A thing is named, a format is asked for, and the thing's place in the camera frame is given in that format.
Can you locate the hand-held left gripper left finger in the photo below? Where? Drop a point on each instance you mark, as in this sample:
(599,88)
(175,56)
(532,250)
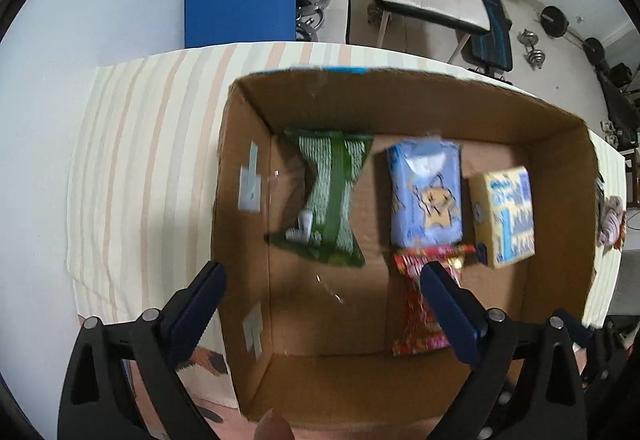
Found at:
(196,315)

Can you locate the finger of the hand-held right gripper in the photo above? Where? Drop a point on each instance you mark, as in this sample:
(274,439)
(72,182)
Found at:
(577,327)

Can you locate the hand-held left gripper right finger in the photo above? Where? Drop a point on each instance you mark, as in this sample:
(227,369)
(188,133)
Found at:
(450,315)

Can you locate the red snack packet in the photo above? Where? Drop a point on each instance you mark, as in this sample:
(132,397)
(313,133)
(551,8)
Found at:
(417,320)

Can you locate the brown cardboard box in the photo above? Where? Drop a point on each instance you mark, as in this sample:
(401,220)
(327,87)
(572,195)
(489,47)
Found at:
(330,180)

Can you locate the printed blanket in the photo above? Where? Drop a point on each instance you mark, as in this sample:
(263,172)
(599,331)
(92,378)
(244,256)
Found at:
(205,362)

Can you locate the pink and grey cloth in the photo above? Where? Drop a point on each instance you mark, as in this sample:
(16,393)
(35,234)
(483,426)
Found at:
(612,222)

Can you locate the yellow and blue packet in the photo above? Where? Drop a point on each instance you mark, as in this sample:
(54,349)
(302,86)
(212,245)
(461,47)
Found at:
(505,217)

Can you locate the blue tissue packet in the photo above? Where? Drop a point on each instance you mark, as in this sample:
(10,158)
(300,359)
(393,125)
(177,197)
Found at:
(425,195)

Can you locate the striped tablecloth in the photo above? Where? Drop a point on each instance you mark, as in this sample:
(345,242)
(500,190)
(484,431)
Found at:
(150,160)

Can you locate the green striped packet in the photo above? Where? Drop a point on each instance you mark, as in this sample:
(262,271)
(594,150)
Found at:
(330,200)

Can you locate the black exercise machine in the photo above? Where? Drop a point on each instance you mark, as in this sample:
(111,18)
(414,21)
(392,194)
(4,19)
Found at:
(620,105)

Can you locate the black weight plate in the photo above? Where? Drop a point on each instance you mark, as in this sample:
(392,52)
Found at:
(594,52)
(554,21)

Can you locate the silver dumbbell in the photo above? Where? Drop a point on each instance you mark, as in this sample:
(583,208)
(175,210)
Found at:
(534,51)

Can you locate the black and blue bench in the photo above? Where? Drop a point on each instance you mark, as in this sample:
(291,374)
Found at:
(492,35)

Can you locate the stack of silver weight plates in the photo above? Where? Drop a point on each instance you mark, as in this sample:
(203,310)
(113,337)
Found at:
(312,10)

